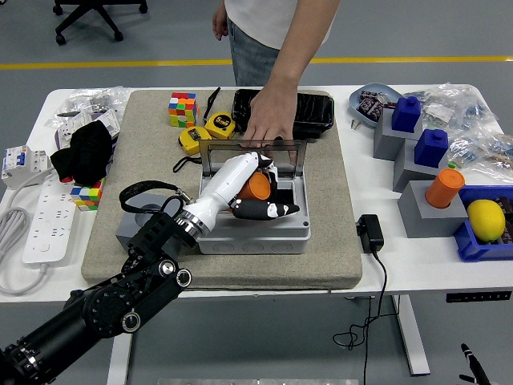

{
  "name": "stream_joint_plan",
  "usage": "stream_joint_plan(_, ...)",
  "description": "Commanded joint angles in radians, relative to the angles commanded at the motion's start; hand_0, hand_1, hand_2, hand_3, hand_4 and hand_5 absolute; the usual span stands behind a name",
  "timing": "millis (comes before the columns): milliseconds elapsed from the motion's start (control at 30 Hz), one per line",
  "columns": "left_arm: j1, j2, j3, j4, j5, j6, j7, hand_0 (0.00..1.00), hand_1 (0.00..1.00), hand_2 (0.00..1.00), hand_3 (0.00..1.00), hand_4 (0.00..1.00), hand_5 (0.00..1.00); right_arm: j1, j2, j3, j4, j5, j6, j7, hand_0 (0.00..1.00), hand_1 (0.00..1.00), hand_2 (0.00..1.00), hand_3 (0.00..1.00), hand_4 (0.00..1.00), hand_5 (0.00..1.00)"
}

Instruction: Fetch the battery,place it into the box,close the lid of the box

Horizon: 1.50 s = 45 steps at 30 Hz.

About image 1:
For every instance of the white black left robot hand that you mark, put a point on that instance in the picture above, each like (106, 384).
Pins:
(224, 184)

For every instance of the person's right hand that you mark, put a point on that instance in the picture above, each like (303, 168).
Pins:
(220, 23)

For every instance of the person's left hand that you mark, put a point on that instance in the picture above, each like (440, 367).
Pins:
(272, 114)

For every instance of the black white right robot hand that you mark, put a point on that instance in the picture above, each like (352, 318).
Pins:
(471, 359)

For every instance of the orange cylinder battery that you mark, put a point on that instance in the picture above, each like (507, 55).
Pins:
(445, 188)
(256, 186)

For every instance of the grey junction box clear lid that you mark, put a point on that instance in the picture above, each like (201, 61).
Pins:
(256, 240)

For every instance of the person's left forearm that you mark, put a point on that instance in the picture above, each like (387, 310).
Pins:
(302, 44)

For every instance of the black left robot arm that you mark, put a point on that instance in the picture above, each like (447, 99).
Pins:
(100, 309)

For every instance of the person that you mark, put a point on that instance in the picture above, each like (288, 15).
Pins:
(260, 24)

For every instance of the black cracked tray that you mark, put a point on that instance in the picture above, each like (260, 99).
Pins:
(316, 110)

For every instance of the yellow tape measure black label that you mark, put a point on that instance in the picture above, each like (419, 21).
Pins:
(220, 124)

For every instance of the black table control panel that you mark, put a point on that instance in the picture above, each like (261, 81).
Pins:
(477, 297)

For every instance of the small metal screws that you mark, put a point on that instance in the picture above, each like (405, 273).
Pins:
(354, 124)

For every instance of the colourful puzzle cube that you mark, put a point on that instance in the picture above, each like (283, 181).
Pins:
(88, 194)
(183, 109)

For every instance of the grey-brown mat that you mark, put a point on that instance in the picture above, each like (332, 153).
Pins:
(328, 180)

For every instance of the dark foil packet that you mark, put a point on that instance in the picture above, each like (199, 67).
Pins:
(368, 106)
(370, 95)

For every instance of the pale blue dish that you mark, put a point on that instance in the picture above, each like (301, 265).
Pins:
(374, 87)

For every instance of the white table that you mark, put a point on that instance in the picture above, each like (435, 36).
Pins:
(421, 264)

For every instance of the grey block with round hole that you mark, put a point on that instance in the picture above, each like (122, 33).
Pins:
(124, 226)
(425, 222)

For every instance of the blue plastic bin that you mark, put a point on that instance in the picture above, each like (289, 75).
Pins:
(469, 244)

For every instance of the black office chair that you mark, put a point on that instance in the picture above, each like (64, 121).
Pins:
(90, 14)

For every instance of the blue block with knob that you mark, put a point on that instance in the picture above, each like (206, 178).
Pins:
(431, 150)
(406, 116)

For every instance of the yellow lemon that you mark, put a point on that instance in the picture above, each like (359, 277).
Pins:
(485, 220)

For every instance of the black cloth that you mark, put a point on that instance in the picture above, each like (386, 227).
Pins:
(86, 152)

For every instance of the clear bag of parts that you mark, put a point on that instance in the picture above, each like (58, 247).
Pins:
(94, 98)
(461, 104)
(481, 152)

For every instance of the dark parts in bin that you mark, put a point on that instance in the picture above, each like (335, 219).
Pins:
(508, 208)

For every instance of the white socket purple edge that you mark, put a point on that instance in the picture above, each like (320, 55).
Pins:
(64, 132)

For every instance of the white power strip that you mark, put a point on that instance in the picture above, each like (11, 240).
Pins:
(48, 224)

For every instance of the white circuit breaker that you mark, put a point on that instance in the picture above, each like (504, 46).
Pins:
(24, 164)

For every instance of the white wall socket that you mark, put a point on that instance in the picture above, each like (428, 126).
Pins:
(107, 122)

